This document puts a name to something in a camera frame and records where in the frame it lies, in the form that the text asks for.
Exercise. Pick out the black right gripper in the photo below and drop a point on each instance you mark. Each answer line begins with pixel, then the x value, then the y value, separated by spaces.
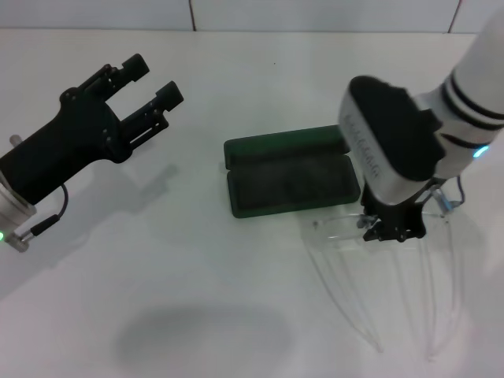
pixel 397 216

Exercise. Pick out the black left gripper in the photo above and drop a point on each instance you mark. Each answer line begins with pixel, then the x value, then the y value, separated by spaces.
pixel 67 145

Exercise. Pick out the clear transparent glasses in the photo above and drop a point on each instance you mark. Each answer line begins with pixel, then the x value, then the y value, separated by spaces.
pixel 338 226

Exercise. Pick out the dark green glasses case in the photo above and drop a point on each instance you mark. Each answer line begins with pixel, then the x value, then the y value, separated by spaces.
pixel 291 185

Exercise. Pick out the right gripper silver connector stub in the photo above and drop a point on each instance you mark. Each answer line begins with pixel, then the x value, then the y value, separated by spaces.
pixel 443 201

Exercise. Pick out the gripper silver connector stub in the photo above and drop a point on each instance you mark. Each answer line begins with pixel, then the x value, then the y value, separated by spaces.
pixel 443 201
pixel 15 141

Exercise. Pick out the left gripper silver connector stub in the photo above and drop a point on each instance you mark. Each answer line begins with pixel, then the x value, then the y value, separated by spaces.
pixel 15 141

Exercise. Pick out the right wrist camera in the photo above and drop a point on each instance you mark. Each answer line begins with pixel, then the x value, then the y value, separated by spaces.
pixel 393 130

